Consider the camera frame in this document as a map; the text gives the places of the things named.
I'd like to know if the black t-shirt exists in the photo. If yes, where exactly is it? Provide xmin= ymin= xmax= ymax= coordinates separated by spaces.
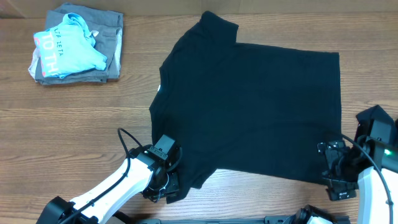
xmin=149 ymin=11 xmax=341 ymax=203

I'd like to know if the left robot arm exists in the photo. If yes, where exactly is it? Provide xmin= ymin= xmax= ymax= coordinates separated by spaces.
xmin=37 ymin=146 xmax=182 ymax=224

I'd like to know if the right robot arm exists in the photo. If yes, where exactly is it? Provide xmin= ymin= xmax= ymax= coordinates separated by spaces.
xmin=317 ymin=139 xmax=397 ymax=224

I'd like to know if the light blue printed shirt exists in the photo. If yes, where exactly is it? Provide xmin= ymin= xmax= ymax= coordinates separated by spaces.
xmin=34 ymin=13 xmax=107 ymax=78

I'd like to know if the grey folded garment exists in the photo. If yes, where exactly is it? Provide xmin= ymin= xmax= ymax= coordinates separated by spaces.
xmin=28 ymin=3 xmax=123 ymax=85

